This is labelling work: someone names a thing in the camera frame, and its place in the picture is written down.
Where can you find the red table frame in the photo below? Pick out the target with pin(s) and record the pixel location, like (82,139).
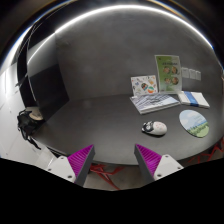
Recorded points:
(113,177)

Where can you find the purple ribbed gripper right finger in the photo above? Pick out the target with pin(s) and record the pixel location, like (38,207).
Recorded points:
(154,166)

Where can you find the white and blue booklet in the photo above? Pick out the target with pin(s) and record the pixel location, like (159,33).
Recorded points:
(193,99)

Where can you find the white panda computer mouse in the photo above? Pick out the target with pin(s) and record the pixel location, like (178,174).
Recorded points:
(154,128)

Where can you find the black backpack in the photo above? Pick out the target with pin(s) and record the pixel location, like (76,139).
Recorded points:
(28,126)

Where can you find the green standing poster sign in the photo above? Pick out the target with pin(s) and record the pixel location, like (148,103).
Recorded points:
(169,73)

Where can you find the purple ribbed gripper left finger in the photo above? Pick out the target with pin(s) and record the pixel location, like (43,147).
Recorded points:
(75,167)

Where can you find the round landscape mouse pad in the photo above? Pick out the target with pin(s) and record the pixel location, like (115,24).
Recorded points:
(194,123)

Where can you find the striped grey book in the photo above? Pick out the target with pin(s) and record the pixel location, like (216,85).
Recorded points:
(153,102)

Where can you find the white illustrated card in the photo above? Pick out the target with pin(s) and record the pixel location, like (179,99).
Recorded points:
(142,85)

